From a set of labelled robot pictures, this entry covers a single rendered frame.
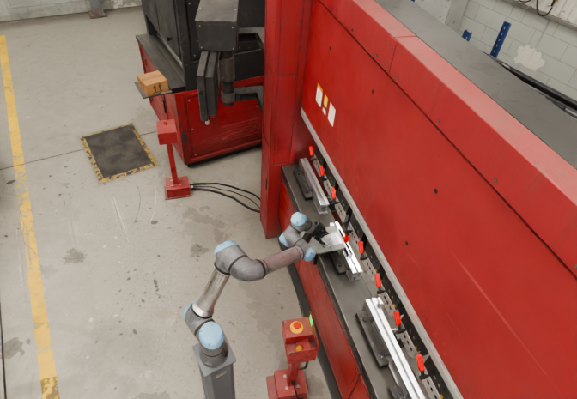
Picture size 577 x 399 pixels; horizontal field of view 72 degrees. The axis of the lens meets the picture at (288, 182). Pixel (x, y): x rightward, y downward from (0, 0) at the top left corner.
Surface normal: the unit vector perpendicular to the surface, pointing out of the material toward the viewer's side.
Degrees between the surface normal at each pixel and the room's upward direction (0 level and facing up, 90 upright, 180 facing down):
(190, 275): 0
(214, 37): 90
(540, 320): 90
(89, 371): 0
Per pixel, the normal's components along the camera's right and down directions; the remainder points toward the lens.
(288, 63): 0.28, 0.67
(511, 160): -0.96, 0.14
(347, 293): 0.07, -0.73
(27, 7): 0.49, 0.62
